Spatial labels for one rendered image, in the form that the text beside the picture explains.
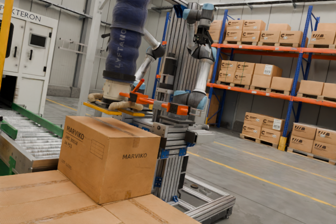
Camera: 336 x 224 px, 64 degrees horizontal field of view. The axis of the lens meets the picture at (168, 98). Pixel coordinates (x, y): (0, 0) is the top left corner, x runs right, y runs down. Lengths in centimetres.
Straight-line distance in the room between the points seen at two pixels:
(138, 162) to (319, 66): 866
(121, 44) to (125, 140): 62
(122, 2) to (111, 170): 105
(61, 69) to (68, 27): 172
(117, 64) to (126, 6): 37
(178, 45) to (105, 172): 131
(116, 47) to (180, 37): 80
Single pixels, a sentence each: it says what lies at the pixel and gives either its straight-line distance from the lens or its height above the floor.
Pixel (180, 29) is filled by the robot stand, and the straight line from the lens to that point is 247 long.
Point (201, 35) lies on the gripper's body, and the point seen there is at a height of 165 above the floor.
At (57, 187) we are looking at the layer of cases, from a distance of 190.
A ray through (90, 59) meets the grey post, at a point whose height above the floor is 149.
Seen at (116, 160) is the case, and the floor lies 80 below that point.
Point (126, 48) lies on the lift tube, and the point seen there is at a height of 148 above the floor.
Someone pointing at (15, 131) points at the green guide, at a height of 62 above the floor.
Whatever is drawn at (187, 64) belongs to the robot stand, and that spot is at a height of 150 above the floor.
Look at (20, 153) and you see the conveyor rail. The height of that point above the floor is 58.
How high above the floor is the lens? 130
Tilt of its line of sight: 3 degrees down
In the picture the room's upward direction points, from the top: 10 degrees clockwise
